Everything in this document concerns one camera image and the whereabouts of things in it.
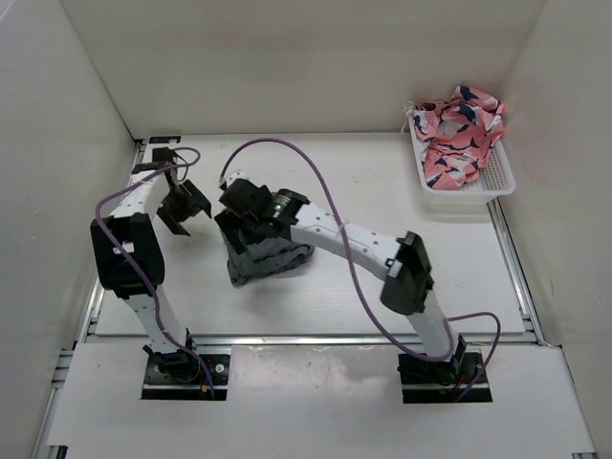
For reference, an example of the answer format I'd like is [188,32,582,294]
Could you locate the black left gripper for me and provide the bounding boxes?
[157,180,211,236]

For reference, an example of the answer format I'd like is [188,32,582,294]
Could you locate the grey shorts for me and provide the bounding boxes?
[223,229,315,287]

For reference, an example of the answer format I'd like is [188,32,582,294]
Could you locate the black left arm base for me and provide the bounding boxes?
[141,345,230,402]

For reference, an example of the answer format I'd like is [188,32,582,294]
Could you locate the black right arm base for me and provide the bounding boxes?
[397,352,492,404]

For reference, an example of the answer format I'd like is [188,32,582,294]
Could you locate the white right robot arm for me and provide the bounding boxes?
[215,171,466,385]

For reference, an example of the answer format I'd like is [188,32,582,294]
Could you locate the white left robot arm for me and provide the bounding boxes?
[90,146,213,388]

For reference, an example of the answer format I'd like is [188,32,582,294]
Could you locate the pink patterned shorts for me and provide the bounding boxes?
[408,85,505,191]

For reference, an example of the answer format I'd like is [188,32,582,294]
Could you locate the black label sticker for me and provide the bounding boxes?
[148,136,182,144]

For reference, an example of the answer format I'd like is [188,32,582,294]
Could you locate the white plastic basket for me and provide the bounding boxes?
[406,122,515,207]

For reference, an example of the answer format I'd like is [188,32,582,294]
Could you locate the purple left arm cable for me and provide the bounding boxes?
[94,146,216,401]

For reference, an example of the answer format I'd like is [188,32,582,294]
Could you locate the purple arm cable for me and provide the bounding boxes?
[94,146,216,401]
[217,138,502,402]

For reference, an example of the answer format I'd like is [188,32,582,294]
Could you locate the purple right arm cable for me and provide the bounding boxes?
[217,138,502,402]

